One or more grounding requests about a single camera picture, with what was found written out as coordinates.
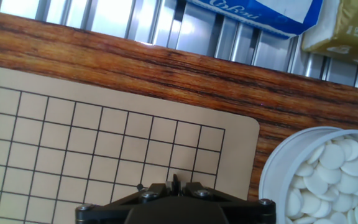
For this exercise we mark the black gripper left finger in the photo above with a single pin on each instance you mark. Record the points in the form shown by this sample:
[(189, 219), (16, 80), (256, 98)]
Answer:
[(104, 213)]

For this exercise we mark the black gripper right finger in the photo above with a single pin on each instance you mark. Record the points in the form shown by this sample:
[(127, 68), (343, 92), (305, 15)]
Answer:
[(247, 211)]

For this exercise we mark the beige go board mat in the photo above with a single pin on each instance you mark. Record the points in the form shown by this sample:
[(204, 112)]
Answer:
[(73, 140)]

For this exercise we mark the brown wooden board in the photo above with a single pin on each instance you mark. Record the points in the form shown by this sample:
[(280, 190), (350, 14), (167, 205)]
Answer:
[(197, 81)]

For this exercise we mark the white round bowl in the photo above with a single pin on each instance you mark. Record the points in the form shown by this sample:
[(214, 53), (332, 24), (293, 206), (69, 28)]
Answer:
[(275, 168)]

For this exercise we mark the white go stones pile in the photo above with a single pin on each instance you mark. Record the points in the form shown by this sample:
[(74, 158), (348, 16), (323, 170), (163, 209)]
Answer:
[(337, 183)]

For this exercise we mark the blue tissue pack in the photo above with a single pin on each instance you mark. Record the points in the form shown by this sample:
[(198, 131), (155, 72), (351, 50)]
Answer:
[(259, 12)]

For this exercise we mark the gold tissue pack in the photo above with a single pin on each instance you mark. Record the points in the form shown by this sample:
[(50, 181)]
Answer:
[(346, 28)]

